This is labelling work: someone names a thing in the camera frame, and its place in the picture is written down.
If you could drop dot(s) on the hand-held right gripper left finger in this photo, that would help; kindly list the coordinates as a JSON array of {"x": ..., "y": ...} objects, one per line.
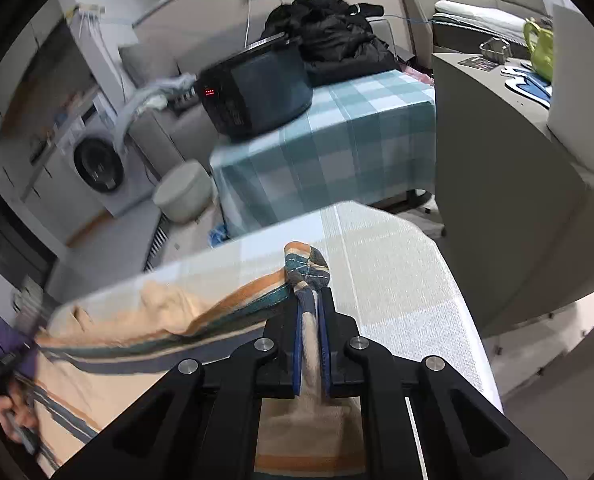
[{"x": 294, "y": 360}]

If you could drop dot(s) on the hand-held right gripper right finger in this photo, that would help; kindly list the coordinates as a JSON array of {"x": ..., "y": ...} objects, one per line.
[{"x": 328, "y": 365}]

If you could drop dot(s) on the striped beige t-shirt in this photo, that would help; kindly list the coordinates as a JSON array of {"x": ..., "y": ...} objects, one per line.
[{"x": 127, "y": 310}]

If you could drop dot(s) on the person's left hand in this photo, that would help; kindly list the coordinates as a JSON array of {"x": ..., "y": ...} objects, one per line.
[{"x": 19, "y": 417}]

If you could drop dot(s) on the dark door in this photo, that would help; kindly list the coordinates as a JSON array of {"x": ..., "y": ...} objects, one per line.
[{"x": 7, "y": 230}]

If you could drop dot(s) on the round grey stool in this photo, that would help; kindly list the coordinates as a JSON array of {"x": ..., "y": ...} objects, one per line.
[{"x": 184, "y": 192}]

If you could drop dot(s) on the teal checked tablecloth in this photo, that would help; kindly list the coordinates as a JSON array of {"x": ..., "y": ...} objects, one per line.
[{"x": 337, "y": 145}]

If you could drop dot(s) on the white washing machine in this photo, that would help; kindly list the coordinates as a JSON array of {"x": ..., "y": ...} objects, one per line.
[{"x": 102, "y": 165}]

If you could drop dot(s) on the grey cabinet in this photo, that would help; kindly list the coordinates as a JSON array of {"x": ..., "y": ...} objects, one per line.
[{"x": 502, "y": 185}]

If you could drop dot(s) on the grey sofa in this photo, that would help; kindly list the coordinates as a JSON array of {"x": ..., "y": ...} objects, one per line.
[{"x": 187, "y": 130}]

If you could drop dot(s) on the black pressure cooker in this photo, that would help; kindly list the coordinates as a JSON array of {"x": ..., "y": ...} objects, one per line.
[{"x": 257, "y": 90}]

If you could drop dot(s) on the houndstooth cushion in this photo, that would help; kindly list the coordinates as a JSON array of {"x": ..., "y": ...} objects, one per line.
[{"x": 183, "y": 100}]

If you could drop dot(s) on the light grey garment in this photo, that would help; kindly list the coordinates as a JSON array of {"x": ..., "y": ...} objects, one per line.
[{"x": 147, "y": 97}]

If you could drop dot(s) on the black jacket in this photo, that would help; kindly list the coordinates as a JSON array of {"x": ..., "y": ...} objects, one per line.
[{"x": 337, "y": 35}]

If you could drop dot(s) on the blue white patterned cloth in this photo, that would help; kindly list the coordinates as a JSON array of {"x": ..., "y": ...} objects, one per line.
[{"x": 527, "y": 87}]

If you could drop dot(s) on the white power strip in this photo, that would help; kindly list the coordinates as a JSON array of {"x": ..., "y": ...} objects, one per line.
[{"x": 88, "y": 11}]

